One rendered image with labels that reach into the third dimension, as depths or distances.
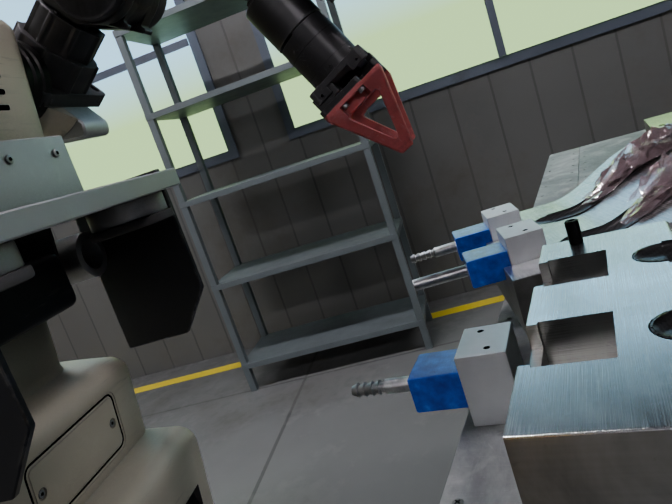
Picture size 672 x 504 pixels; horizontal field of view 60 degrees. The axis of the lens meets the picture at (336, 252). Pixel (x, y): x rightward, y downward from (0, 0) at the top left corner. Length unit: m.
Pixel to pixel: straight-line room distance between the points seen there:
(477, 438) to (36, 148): 0.42
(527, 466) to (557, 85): 2.91
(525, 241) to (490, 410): 0.20
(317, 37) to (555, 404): 0.42
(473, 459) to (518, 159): 2.76
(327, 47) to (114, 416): 0.40
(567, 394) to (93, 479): 0.41
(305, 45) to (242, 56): 2.64
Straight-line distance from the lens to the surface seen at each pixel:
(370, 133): 0.55
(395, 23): 3.07
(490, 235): 0.68
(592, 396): 0.27
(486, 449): 0.41
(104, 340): 3.88
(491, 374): 0.42
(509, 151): 3.10
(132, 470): 0.58
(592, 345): 0.35
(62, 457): 0.53
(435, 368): 0.44
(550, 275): 0.45
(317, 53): 0.58
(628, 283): 0.38
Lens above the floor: 1.02
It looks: 11 degrees down
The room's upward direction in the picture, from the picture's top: 19 degrees counter-clockwise
